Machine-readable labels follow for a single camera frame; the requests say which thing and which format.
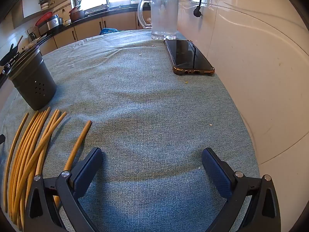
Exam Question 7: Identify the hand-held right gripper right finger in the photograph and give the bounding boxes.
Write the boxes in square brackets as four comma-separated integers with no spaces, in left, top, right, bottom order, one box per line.
[201,147,282,232]

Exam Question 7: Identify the dark red utensil pot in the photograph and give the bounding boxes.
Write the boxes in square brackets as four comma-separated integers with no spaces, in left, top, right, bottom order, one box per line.
[69,9,85,22]

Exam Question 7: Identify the silver rice cooker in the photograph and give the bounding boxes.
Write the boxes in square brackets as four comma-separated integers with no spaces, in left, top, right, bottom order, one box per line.
[47,14,60,31]

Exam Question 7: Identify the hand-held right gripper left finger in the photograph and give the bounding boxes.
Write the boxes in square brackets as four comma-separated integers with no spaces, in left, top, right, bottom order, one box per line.
[24,147,104,232]

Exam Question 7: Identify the bunch of yellow chopsticks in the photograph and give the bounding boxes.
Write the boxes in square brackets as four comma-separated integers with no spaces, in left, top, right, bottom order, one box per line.
[3,106,68,231]

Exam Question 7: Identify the dark grey utensil holder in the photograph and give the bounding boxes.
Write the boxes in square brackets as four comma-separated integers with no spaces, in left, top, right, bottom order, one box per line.
[7,48,57,111]

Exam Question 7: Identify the black frying pan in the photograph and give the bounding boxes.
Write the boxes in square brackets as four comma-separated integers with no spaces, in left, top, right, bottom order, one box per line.
[0,36,24,66]

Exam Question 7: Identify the black smartphone in brown case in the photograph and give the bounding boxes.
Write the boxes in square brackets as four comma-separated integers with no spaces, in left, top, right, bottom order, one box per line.
[164,39,215,76]

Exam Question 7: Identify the clear glass mug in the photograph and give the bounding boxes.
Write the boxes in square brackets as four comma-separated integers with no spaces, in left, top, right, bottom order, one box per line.
[137,0,179,40]

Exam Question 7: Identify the beige lower kitchen cabinets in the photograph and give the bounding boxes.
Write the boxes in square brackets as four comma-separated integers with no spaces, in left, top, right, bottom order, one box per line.
[39,11,152,56]

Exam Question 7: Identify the red basin lid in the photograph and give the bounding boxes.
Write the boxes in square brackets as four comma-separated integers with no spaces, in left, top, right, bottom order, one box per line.
[36,12,53,27]

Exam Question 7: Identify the grey-blue tablecloth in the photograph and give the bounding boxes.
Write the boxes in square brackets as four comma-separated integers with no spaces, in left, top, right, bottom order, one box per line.
[0,29,261,232]

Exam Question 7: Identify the black kitchen countertop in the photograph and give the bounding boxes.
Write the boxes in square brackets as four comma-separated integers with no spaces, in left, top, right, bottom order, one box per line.
[0,4,152,78]

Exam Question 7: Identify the single yellow chopstick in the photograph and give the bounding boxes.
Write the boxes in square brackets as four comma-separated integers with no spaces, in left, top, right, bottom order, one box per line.
[53,120,93,208]

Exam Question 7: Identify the open cabinet with dishes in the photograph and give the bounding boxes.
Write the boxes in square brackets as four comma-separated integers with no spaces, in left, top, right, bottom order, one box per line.
[22,0,57,19]

